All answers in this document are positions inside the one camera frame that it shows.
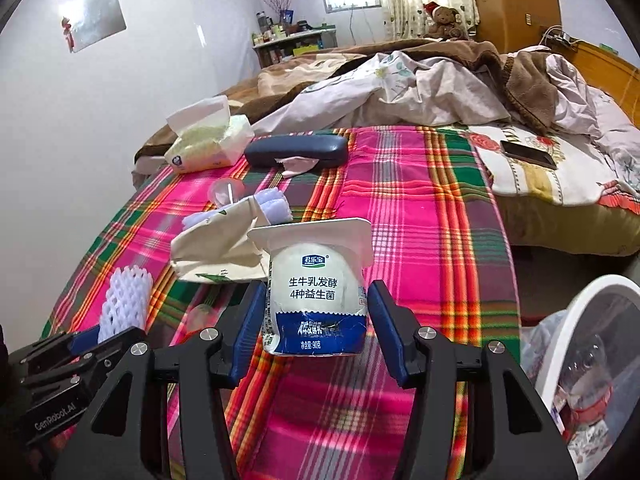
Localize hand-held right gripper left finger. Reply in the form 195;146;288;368
52;280;266;480

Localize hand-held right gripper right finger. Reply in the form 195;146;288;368
366;280;581;480

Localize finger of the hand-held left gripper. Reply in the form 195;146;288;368
7;325;103;366
20;327;148;391

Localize white blue yogurt cup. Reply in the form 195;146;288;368
247;217;373;356

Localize white round trash bin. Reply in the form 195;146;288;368
520;275;640;480

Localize clear plastic lid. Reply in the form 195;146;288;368
209;177;247;208
182;302;226;336

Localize cream printed paper bag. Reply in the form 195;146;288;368
170;197;273;283

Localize lavender foam fruit net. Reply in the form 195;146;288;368
255;187;293;223

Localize pink green plaid cloth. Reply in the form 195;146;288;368
40;125;523;480

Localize clear plastic bin liner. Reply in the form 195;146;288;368
520;290;640;480

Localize crumpled white tissue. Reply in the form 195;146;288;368
274;156;321;177

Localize yellow tissue pack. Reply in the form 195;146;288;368
165;95;255;173

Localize dark blue glasses case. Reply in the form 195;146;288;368
244;134;348;168

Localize rose print bed sheet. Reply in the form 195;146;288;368
440;122;640;256

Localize black smartphone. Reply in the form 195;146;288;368
500;139;557;171

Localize white floral duvet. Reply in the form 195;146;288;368
250;45;640;196

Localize brown fleece blanket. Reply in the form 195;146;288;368
132;37;556;176

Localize white shelf desk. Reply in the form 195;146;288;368
251;30;338;68

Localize cluster of cosmetic bottles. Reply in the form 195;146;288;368
251;10;301;43

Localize brown teddy bear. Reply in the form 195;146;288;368
422;2;471;41

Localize wooden bed headboard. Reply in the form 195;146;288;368
565;40;640;126

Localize power strip with chargers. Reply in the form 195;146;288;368
540;25;576;48

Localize wooden wardrobe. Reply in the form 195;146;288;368
465;0;562;56

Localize silver wall panel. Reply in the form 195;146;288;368
59;0;127;53

